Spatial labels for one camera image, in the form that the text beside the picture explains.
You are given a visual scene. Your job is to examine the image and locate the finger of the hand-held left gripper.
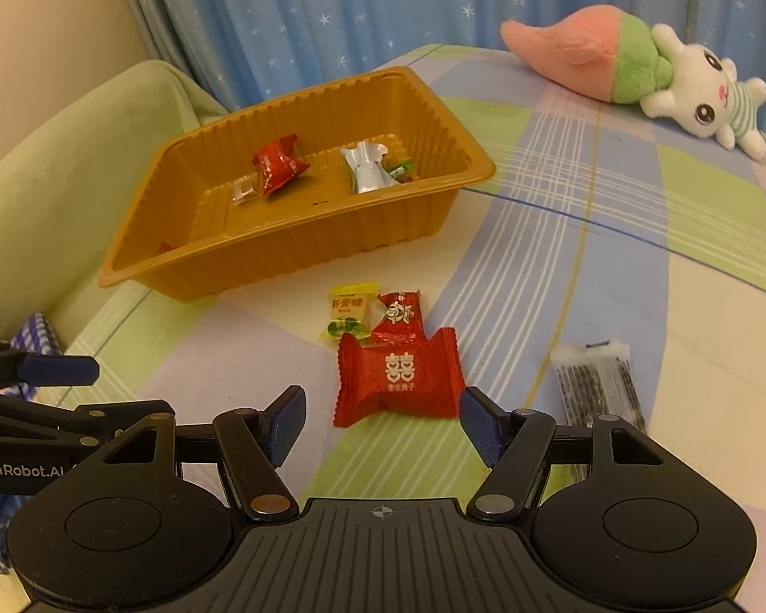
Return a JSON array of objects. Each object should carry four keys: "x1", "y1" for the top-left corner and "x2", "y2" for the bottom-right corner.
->
[
  {"x1": 0, "y1": 341, "x2": 101, "y2": 387},
  {"x1": 0, "y1": 388, "x2": 177, "y2": 444}
]

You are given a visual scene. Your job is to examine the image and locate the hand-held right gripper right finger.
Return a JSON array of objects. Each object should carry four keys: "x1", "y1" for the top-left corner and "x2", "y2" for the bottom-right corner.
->
[{"x1": 460, "y1": 388, "x2": 671, "y2": 523}]

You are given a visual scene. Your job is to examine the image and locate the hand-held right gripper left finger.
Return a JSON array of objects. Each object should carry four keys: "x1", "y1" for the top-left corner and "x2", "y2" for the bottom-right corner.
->
[{"x1": 99, "y1": 386, "x2": 308, "y2": 523}]

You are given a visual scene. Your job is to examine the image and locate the red snack packet white emblem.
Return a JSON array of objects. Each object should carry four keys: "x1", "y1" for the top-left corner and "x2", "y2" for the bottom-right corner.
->
[{"x1": 332, "y1": 327, "x2": 467, "y2": 429}]

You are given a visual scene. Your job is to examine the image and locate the clear packet black bar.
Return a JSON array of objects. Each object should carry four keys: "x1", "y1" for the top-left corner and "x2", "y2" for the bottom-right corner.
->
[{"x1": 550, "y1": 340, "x2": 647, "y2": 486}]

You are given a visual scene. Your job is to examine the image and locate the yellow green candy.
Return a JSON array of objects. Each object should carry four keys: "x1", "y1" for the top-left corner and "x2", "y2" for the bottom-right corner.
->
[{"x1": 319, "y1": 282, "x2": 380, "y2": 341}]

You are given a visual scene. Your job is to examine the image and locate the small red candy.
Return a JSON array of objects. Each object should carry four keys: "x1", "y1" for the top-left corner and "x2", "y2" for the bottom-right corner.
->
[{"x1": 371, "y1": 290, "x2": 425, "y2": 344}]

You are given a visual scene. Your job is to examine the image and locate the orange plastic tray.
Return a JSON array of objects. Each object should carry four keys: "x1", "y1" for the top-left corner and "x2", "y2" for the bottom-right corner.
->
[{"x1": 97, "y1": 67, "x2": 497, "y2": 303}]

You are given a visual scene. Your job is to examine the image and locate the silver snack packet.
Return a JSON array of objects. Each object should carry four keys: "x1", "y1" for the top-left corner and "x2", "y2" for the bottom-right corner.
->
[{"x1": 340, "y1": 140, "x2": 402, "y2": 196}]

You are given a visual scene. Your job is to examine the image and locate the blue checked cloth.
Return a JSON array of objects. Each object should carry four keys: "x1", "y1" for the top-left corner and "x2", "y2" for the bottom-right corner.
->
[{"x1": 13, "y1": 312, "x2": 61, "y2": 359}]

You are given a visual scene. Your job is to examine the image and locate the plaid tablecloth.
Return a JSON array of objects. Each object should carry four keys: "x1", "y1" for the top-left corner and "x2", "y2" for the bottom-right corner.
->
[{"x1": 57, "y1": 43, "x2": 766, "y2": 588}]

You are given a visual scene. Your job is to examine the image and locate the rabbit carrot plush toy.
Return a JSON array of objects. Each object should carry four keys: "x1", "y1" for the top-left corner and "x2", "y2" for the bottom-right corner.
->
[{"x1": 499, "y1": 3, "x2": 766, "y2": 159}]

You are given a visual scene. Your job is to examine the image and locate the blue star curtain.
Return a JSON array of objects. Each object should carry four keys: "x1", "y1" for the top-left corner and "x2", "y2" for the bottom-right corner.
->
[{"x1": 111, "y1": 0, "x2": 766, "y2": 142}]

